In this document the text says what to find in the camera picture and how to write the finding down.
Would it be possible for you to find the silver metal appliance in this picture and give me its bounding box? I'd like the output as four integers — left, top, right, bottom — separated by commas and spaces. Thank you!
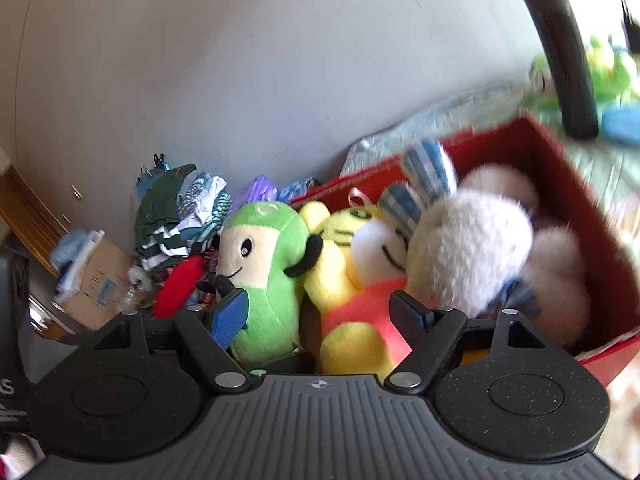
27, 297, 76, 341

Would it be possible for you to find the white bunny plush toy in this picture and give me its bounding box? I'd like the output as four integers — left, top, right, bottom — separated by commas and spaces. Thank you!
378, 139, 593, 348

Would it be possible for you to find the pile of clothes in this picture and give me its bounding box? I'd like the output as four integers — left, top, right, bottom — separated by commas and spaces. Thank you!
132, 162, 236, 281

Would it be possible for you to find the black cylinder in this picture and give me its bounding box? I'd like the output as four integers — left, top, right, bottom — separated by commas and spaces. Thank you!
520, 0, 601, 141

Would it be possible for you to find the red storage box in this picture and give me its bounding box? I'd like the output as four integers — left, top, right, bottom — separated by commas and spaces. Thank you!
290, 115, 640, 388

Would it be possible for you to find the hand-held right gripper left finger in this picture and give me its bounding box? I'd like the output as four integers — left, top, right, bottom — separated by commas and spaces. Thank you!
92, 287, 253, 394

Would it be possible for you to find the blue glasses case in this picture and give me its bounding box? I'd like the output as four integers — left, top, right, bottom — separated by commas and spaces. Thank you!
600, 105, 640, 148

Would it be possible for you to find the yellow tiger plush toy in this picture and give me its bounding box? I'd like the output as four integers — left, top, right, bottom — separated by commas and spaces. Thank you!
299, 187, 426, 381

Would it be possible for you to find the green pea plush toy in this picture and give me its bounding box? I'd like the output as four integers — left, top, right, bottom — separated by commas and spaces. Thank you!
197, 201, 326, 366

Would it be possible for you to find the blue patterned cloth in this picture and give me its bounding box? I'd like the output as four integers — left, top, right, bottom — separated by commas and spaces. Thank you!
277, 176, 321, 203

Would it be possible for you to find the green frog plush toy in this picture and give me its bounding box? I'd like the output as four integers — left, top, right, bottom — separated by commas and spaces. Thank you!
525, 35, 640, 111

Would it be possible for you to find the wooden cabinet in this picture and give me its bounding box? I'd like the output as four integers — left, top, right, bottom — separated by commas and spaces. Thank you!
0, 147, 68, 276

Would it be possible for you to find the purple bag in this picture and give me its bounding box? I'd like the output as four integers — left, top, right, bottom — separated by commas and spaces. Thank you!
232, 175, 278, 211

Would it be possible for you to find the cardboard box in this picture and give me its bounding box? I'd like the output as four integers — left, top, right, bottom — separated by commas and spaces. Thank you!
52, 232, 138, 331

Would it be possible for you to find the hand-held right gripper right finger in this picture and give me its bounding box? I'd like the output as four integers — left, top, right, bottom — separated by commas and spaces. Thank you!
382, 289, 548, 395

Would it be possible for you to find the red fabric object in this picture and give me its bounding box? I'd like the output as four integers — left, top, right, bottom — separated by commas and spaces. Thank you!
152, 255, 206, 320

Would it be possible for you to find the light blue cloth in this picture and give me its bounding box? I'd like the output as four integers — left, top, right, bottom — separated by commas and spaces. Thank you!
50, 229, 103, 273

